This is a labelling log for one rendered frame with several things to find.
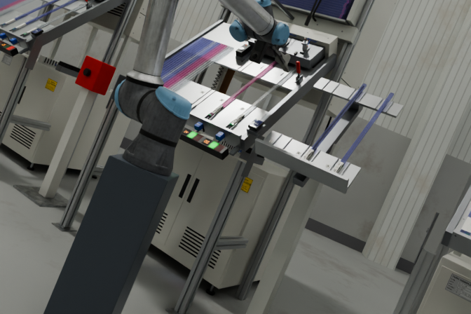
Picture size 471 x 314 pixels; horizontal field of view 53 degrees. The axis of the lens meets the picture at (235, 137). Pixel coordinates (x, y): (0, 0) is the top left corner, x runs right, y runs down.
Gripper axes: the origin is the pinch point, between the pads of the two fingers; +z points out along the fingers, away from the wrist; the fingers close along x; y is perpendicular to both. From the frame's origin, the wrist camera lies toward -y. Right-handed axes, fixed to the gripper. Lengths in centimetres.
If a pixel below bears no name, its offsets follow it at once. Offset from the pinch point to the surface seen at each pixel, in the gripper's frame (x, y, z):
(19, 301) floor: 11, -123, -11
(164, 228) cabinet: 29, -69, 55
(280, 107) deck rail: -10.0, -11.4, 7.7
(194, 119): 15.4, -35.3, 1.7
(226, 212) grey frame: -14, -58, 16
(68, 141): 94, -62, 33
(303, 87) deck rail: -10.0, 5.6, 13.2
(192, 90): 29.8, -21.1, 5.6
